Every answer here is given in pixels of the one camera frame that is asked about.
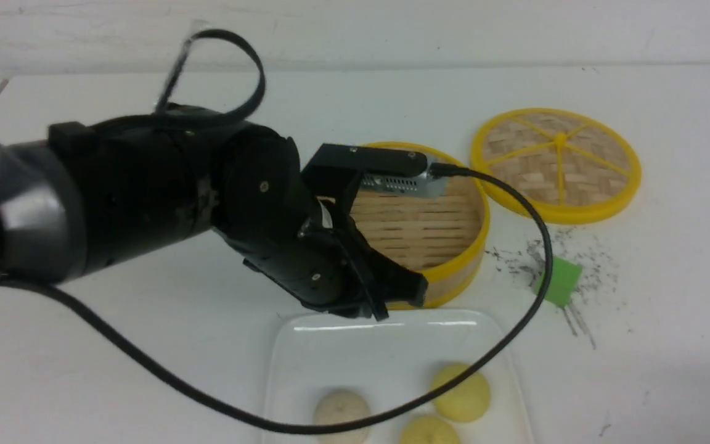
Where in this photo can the white steamed bun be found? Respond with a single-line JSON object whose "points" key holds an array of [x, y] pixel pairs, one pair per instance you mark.
{"points": [[342, 406]]}

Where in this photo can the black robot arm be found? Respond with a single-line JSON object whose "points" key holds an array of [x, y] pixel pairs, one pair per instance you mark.
{"points": [[85, 199]]}

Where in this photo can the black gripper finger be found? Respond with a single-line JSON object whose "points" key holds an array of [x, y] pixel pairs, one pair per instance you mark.
{"points": [[399, 286]]}

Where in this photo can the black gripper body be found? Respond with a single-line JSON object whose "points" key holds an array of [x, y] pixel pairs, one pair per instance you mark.
{"points": [[269, 216]]}

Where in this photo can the yellow steamed bun on plate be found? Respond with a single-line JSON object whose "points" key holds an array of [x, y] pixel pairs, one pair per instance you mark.
{"points": [[428, 429]]}

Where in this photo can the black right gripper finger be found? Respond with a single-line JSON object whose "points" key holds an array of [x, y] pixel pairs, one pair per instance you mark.
{"points": [[355, 251]]}

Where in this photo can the round bamboo steamer basket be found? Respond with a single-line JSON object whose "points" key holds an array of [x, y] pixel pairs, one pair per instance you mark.
{"points": [[441, 238]]}

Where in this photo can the green square block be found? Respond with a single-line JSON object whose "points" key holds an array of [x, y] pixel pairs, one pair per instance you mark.
{"points": [[563, 282]]}

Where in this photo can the yellow steamed bun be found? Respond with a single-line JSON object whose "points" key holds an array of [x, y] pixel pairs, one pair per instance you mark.
{"points": [[428, 429], [466, 402]]}

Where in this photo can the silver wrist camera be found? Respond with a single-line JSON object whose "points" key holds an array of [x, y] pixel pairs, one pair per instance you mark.
{"points": [[386, 169]]}

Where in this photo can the bamboo steamer lid yellow rim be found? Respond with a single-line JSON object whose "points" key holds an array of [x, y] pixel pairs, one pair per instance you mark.
{"points": [[573, 169]]}

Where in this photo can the white rectangular plate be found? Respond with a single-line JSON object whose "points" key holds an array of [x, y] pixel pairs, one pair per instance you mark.
{"points": [[389, 363]]}

